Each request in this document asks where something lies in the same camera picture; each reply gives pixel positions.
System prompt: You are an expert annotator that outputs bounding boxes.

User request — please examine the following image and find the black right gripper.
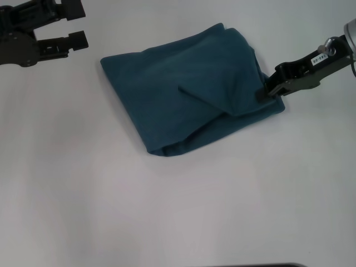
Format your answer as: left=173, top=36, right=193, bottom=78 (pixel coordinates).
left=255, top=35, right=353, bottom=102

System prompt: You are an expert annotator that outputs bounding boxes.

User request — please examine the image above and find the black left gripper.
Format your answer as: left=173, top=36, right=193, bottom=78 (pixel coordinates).
left=0, top=0, right=90, bottom=68

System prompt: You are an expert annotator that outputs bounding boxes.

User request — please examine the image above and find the teal t-shirt with pink print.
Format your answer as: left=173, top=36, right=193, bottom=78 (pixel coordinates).
left=100, top=22, right=287, bottom=158

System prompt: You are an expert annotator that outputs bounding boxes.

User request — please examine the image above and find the metal right gripper connector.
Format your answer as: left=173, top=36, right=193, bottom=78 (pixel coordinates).
left=318, top=37, right=338, bottom=57

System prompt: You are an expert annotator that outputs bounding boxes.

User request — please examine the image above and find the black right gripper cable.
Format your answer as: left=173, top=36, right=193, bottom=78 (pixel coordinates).
left=348, top=52, right=356, bottom=79

